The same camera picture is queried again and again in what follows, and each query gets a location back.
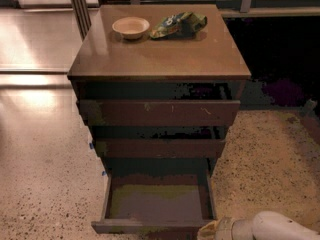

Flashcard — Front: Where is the brown bottom drawer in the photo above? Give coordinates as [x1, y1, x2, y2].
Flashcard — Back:
[92, 172, 217, 240]

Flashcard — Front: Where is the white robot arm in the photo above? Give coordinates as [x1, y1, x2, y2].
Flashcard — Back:
[197, 211, 320, 240]

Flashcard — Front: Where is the brown wooden drawer cabinet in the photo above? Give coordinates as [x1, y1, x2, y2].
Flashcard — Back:
[68, 5, 250, 176]

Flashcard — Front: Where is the green chip bag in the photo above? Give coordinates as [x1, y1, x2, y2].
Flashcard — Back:
[150, 12, 208, 39]

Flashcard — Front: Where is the brown middle drawer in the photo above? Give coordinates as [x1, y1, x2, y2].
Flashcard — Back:
[93, 138, 225, 158]

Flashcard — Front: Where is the brown top drawer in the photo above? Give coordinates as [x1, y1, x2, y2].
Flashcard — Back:
[78, 99, 240, 127]

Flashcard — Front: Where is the white bowl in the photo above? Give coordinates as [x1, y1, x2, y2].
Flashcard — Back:
[112, 17, 150, 40]

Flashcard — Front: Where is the brown drawer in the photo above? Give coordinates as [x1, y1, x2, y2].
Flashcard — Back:
[78, 99, 240, 127]
[93, 138, 225, 158]
[92, 172, 217, 240]

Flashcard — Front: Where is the white and yellow gripper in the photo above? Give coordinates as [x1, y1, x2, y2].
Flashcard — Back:
[197, 217, 235, 240]

